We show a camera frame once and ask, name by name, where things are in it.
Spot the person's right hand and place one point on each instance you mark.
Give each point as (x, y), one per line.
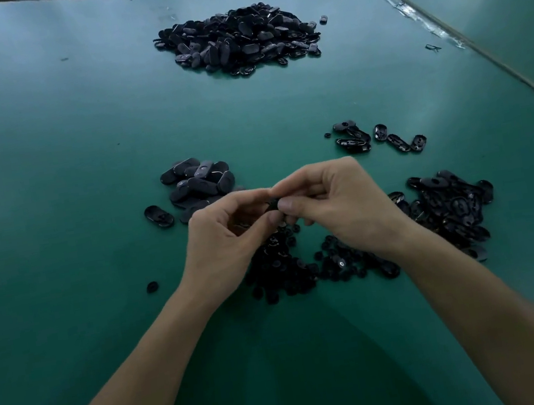
(347, 203)

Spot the pile of small black buttons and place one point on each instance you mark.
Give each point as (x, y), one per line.
(297, 270)

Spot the person's left forearm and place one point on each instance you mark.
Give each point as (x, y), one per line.
(122, 402)

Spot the small black plastic scrap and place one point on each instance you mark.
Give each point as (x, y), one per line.
(433, 47)

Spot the person's left hand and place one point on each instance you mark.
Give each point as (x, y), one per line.
(219, 252)

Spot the person's right forearm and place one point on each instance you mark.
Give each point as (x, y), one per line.
(519, 317)

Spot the pile of black oval shells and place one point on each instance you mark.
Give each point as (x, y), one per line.
(453, 207)

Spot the lone black ring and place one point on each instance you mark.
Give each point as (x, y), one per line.
(152, 287)

